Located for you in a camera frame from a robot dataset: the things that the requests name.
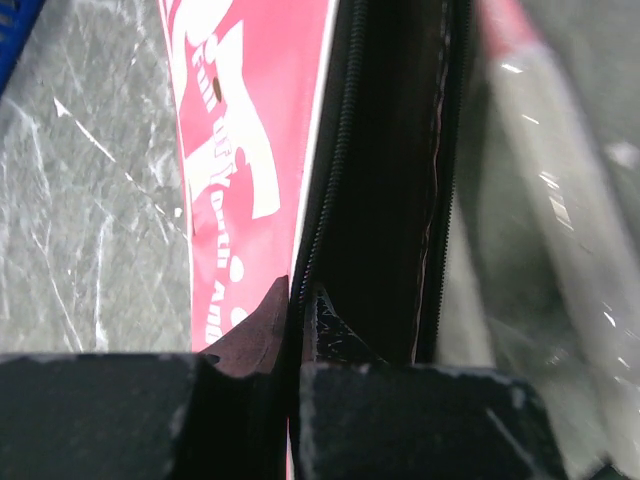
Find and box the blue plastic basket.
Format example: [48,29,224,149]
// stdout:
[0,0,44,93]

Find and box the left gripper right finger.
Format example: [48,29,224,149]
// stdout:
[292,287,566,479]

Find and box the pink racket cover bag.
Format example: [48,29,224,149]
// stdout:
[159,1,470,364]

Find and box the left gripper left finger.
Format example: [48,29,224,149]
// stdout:
[1,277,289,479]

